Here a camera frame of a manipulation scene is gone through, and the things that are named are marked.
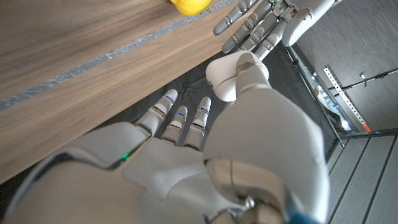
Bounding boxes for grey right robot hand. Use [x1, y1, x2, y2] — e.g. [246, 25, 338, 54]
[0, 51, 331, 224]

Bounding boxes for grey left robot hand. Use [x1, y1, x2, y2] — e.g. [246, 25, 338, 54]
[213, 0, 343, 62]

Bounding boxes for yellow lemon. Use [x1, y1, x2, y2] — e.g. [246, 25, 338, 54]
[169, 0, 213, 17]

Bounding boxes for cluttered shelf items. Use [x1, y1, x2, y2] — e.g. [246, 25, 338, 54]
[312, 71, 351, 131]

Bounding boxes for white shelf cabinet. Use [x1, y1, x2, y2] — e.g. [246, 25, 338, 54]
[306, 65, 373, 134]

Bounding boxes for black wall rail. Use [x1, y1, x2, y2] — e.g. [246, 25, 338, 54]
[328, 67, 398, 91]

